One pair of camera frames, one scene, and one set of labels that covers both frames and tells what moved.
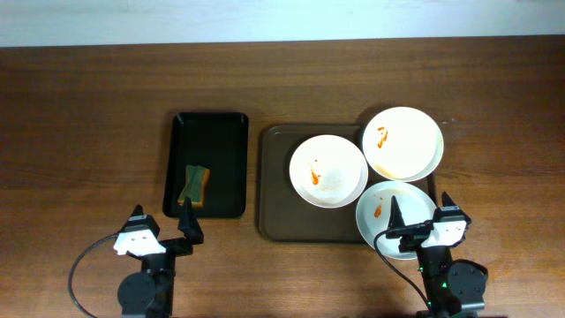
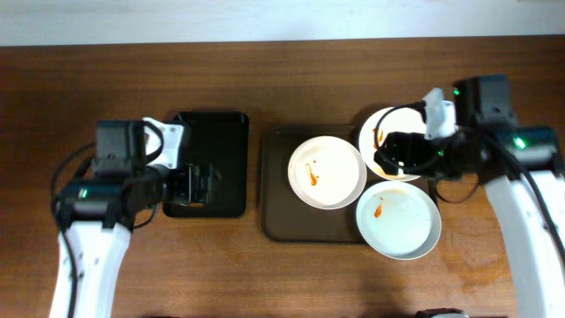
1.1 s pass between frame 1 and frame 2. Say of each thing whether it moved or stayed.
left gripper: moved
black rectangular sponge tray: stayed
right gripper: moved
